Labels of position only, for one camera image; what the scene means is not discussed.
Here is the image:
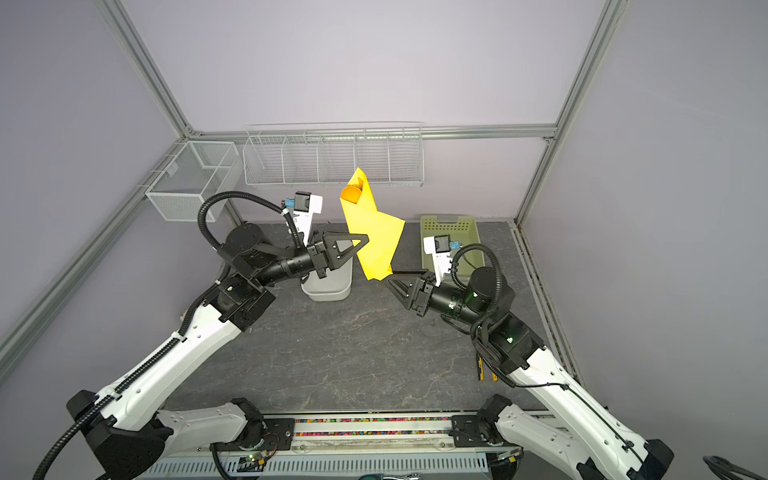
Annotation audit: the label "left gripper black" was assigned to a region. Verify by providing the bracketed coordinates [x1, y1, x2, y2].
[255, 229, 369, 288]

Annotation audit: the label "white oval plastic tub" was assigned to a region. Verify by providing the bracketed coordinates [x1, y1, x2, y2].
[301, 263, 353, 302]

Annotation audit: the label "yellow paper napkin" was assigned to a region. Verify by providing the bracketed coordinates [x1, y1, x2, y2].
[340, 168, 405, 281]

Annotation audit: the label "orange plastic spoon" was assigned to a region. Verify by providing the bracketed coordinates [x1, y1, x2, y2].
[340, 185, 363, 204]

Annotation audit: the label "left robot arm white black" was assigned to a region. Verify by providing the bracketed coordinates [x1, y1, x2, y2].
[33, 191, 369, 479]

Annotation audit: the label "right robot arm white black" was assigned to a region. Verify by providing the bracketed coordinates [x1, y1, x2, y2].
[384, 243, 674, 479]

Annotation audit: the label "green perforated plastic basket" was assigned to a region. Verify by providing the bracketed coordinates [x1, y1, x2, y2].
[420, 214, 485, 283]

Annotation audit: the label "yellow black pliers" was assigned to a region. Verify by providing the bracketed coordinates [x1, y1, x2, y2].
[476, 354, 498, 382]

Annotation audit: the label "white mesh box basket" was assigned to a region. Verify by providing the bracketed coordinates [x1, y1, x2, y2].
[146, 141, 244, 222]

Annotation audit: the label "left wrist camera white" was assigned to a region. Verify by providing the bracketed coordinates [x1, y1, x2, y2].
[283, 191, 323, 245]

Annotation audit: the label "white wire wall rack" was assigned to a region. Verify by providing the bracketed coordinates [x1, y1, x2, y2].
[242, 122, 425, 187]

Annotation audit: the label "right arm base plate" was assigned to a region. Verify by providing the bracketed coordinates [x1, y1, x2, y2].
[450, 414, 499, 448]

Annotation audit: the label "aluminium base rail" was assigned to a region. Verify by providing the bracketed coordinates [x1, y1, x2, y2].
[143, 409, 571, 458]

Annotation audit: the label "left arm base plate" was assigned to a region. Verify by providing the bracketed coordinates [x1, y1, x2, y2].
[239, 417, 296, 452]

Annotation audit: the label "black cable loop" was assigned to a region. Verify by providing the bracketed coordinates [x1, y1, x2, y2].
[703, 455, 763, 480]

